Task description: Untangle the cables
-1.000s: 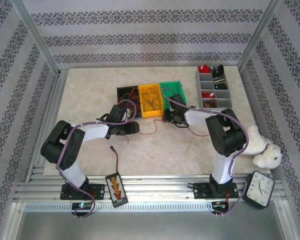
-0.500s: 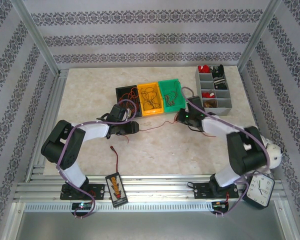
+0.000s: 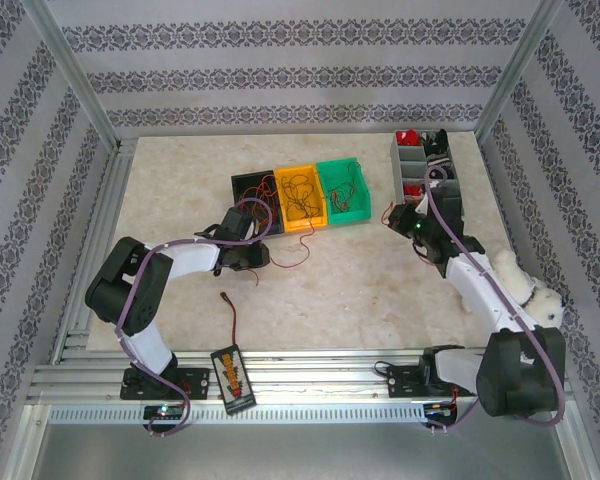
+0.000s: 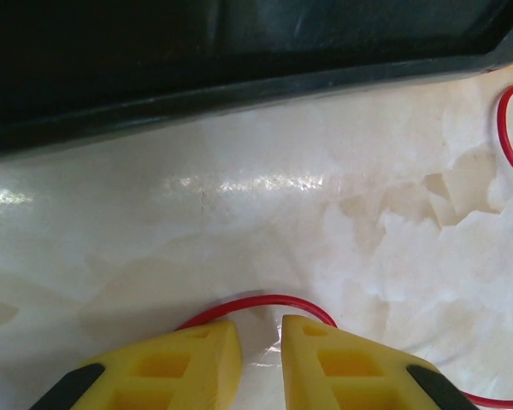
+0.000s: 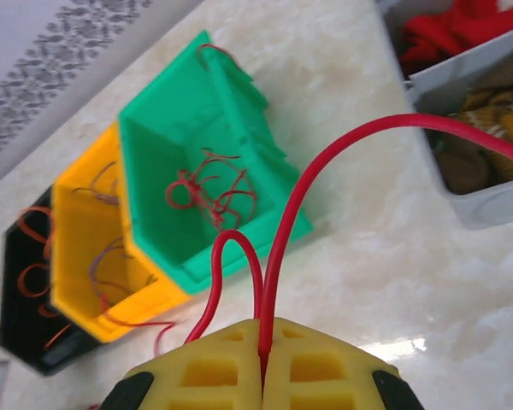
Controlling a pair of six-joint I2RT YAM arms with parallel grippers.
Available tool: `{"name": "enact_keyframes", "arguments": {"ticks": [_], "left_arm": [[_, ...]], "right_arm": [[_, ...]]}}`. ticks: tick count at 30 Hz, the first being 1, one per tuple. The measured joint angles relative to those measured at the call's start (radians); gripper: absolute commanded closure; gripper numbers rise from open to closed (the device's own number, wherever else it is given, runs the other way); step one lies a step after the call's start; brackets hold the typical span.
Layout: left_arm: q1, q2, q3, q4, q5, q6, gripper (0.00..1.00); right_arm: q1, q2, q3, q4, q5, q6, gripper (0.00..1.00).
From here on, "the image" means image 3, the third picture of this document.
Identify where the orange thin cable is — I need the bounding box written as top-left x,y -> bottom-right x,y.
237,182 -> 281,221

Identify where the purple thin cable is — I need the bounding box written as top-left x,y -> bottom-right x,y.
282,172 -> 321,221

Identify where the brown thin cable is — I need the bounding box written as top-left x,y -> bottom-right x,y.
328,164 -> 361,212

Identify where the yellow plastic bin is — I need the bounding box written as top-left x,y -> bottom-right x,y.
273,163 -> 330,234

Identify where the white plush toy dog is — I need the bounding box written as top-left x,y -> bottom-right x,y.
462,248 -> 566,329

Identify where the black plastic bin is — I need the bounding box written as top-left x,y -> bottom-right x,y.
230,168 -> 285,236

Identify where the black white striped sock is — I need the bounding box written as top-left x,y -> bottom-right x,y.
426,153 -> 455,174

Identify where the grey compartment organizer tray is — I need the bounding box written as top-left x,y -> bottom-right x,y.
390,129 -> 464,204

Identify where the green plastic bin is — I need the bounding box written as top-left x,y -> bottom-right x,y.
315,157 -> 372,227

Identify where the black fabric item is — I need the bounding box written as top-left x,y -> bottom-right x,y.
422,128 -> 450,156

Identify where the black power board orange label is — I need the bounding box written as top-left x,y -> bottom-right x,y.
209,343 -> 258,415

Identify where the black controller board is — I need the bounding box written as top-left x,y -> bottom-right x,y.
143,404 -> 185,422
423,402 -> 457,420

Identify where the mauve left arm harness cable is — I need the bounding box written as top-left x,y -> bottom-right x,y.
115,197 -> 274,440

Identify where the mauve arm harness cable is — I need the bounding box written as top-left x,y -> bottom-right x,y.
115,197 -> 274,440
423,167 -> 567,436

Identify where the red black lead wire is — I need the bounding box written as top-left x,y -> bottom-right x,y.
219,291 -> 239,347

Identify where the mauve right arm harness cable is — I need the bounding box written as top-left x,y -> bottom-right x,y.
423,167 -> 567,436

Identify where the aluminium profile frame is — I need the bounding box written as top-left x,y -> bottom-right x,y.
22,0 -> 596,480

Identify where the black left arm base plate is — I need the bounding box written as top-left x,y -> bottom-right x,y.
121,367 -> 212,401

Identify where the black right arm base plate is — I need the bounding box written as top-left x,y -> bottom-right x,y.
385,362 -> 431,400

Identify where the slotted metal cable duct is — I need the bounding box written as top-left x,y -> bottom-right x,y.
47,403 -> 456,426

